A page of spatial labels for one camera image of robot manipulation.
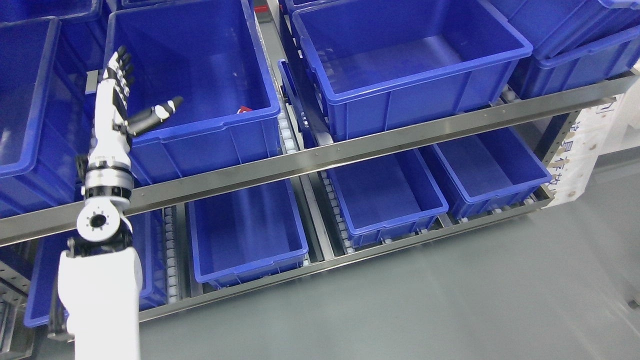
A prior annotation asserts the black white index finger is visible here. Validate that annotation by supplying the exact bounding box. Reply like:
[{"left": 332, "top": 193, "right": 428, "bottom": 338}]
[{"left": 122, "top": 75, "right": 135, "bottom": 98}]

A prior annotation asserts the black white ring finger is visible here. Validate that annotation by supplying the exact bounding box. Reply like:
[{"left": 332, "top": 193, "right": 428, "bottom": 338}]
[{"left": 113, "top": 53, "right": 131, "bottom": 78}]

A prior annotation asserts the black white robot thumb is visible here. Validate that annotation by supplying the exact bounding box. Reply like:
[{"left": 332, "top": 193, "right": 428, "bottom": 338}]
[{"left": 126, "top": 96, "right": 185, "bottom": 137}]

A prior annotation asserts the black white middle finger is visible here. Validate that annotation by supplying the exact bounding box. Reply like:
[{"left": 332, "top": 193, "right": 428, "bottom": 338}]
[{"left": 119, "top": 63, "right": 134, "bottom": 85}]

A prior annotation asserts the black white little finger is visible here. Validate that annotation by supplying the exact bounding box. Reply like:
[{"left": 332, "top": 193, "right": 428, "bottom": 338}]
[{"left": 103, "top": 46, "right": 128, "bottom": 80}]

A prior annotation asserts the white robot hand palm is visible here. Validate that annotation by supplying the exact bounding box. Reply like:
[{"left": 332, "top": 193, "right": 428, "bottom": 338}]
[{"left": 87, "top": 70, "right": 131, "bottom": 166}]

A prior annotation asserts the grey circuit breaker red switch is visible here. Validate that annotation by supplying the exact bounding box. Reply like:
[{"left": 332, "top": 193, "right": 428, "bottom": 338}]
[{"left": 237, "top": 105, "right": 253, "bottom": 114}]

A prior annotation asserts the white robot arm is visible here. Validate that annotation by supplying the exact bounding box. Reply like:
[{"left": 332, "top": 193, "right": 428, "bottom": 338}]
[{"left": 48, "top": 46, "right": 183, "bottom": 360}]

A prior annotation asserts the blue bin upper far left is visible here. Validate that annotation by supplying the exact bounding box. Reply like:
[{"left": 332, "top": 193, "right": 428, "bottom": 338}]
[{"left": 0, "top": 16, "right": 93, "bottom": 218}]

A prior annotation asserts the blue bin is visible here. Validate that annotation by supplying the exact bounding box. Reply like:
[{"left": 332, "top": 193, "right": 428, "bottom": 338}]
[
  {"left": 327, "top": 149, "right": 450, "bottom": 249},
  {"left": 105, "top": 0, "right": 281, "bottom": 186},
  {"left": 23, "top": 209, "right": 169, "bottom": 328},
  {"left": 291, "top": 0, "right": 534, "bottom": 142},
  {"left": 419, "top": 127, "right": 552, "bottom": 220},
  {"left": 186, "top": 179, "right": 309, "bottom": 289},
  {"left": 0, "top": 16, "right": 93, "bottom": 218},
  {"left": 492, "top": 0, "right": 640, "bottom": 100}
]

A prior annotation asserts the blue bin upper left middle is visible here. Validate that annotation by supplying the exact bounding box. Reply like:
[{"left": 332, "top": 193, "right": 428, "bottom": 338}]
[{"left": 105, "top": 0, "right": 281, "bottom": 186}]

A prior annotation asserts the blue bin lower middle left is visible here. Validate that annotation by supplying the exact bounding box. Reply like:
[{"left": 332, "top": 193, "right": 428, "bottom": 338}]
[{"left": 186, "top": 179, "right": 309, "bottom": 289}]

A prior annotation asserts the blue bin lower far left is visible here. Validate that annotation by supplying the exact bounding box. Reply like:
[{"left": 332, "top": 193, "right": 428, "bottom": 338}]
[{"left": 23, "top": 209, "right": 169, "bottom": 328}]

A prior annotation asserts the blue bin upper centre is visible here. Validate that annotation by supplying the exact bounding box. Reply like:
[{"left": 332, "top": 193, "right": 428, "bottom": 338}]
[{"left": 291, "top": 0, "right": 534, "bottom": 142}]

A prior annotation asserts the blue bin lower centre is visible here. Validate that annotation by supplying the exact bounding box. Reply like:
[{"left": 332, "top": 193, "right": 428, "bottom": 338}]
[{"left": 327, "top": 149, "right": 450, "bottom": 249}]

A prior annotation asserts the blue bin lower right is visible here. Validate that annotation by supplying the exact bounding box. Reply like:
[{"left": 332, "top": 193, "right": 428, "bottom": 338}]
[{"left": 419, "top": 127, "right": 552, "bottom": 220}]

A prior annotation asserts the blue bin upper right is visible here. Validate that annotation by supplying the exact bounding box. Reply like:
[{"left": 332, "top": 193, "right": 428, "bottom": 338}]
[{"left": 492, "top": 0, "right": 640, "bottom": 100}]

